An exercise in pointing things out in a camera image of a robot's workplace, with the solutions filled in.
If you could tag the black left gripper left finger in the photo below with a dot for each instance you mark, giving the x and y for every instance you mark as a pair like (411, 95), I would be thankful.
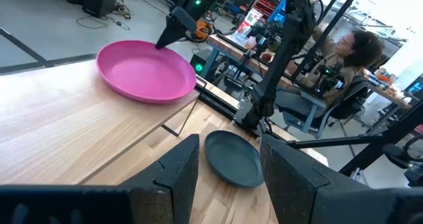
(175, 184)

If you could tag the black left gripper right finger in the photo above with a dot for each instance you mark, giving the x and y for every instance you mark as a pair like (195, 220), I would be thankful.
(291, 184)

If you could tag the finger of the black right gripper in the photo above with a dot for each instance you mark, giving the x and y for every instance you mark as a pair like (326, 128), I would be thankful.
(185, 17)
(172, 30)

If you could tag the dark red plate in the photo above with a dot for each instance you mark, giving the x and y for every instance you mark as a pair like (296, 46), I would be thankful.
(145, 72)

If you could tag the dark green plate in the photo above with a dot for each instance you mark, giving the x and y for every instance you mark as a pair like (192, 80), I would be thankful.
(231, 158)

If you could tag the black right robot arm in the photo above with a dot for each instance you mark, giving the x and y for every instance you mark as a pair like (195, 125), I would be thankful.
(281, 52)

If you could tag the wooden shelf with black legs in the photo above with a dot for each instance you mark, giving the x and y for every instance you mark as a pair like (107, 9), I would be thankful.
(66, 125)

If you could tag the orange machine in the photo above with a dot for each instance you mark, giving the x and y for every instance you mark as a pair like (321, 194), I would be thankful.
(202, 29)

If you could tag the black box with green light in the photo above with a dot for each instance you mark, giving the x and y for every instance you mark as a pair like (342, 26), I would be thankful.
(198, 65)

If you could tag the wooden top desk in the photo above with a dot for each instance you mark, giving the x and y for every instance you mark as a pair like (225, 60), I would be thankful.
(231, 50)

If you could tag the blue parts bin rack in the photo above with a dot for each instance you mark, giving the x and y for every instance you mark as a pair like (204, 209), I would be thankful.
(272, 6)

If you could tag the black cabinet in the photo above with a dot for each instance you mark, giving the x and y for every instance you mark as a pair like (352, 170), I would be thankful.
(99, 1)

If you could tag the grey office chair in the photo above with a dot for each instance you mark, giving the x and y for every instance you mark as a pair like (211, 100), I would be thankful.
(350, 101)

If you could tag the black device with green light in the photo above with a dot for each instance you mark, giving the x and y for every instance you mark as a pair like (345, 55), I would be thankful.
(328, 78)

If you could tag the cluttered wooden desk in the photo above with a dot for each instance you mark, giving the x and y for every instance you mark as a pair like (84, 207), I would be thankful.
(390, 92)

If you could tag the person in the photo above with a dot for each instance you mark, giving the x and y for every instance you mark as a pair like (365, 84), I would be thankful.
(360, 49)

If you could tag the black rig frame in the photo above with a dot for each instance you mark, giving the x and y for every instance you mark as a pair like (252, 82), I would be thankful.
(380, 141)

